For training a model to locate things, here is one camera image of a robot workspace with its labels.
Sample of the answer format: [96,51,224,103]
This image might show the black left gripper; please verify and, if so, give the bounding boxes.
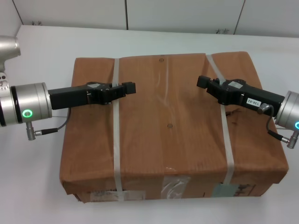
[48,81,137,111]

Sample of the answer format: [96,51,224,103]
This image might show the grey left arm cable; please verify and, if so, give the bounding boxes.
[27,109,71,141]

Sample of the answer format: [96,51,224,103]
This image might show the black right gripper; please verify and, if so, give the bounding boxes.
[197,75,285,116]

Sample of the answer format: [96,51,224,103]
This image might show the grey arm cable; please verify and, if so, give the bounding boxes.
[257,102,299,148]
[27,109,71,141]

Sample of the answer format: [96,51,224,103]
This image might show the brown cardboard box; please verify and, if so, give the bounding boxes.
[58,50,288,203]

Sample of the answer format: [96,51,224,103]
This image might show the grey right arm cable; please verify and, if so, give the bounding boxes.
[257,102,299,148]

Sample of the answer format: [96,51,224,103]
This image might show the white plastic packing strap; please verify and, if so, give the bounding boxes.
[205,53,235,186]
[113,58,124,202]

